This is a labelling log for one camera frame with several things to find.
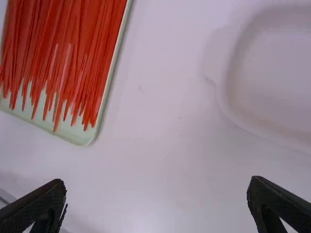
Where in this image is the row of orange cable ties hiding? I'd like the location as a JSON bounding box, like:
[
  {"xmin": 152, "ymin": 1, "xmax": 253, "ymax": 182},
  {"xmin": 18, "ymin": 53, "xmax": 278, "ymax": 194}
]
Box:
[{"xmin": 0, "ymin": 0, "xmax": 128, "ymax": 133}]

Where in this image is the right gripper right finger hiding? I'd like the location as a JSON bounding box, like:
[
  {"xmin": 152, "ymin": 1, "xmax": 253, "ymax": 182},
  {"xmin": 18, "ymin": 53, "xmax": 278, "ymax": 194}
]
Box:
[{"xmin": 246, "ymin": 175, "xmax": 311, "ymax": 233}]

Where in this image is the pale tray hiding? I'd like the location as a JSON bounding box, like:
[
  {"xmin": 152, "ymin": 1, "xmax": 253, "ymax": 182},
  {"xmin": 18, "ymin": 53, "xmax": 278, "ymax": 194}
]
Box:
[{"xmin": 0, "ymin": 0, "xmax": 134, "ymax": 147}]

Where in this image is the white dish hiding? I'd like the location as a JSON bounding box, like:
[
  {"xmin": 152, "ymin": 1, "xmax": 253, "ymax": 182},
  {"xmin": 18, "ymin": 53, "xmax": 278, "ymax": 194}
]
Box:
[{"xmin": 204, "ymin": 0, "xmax": 311, "ymax": 149}]

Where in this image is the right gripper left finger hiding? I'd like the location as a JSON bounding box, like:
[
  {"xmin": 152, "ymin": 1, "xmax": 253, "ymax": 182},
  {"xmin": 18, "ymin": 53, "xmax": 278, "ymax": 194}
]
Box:
[{"xmin": 0, "ymin": 179, "xmax": 69, "ymax": 233}]

